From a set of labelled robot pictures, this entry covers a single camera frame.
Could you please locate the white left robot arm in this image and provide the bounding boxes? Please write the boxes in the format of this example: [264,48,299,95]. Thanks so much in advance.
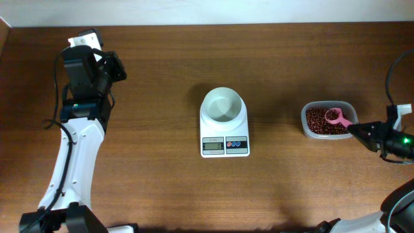
[19,45,138,232]

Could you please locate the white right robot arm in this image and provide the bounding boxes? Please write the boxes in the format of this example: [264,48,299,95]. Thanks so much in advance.
[313,122,413,233]

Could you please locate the white round bowl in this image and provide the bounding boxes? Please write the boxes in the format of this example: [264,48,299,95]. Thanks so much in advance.
[200,87,247,131]

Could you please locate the white digital kitchen scale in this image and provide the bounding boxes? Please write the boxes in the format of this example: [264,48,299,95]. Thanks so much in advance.
[200,102,250,158]

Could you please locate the clear container of red beans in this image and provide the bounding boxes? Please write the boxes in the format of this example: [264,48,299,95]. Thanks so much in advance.
[301,101,358,140]

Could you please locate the pink plastic measuring scoop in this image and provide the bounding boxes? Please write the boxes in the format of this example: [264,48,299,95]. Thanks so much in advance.
[325,108,353,128]

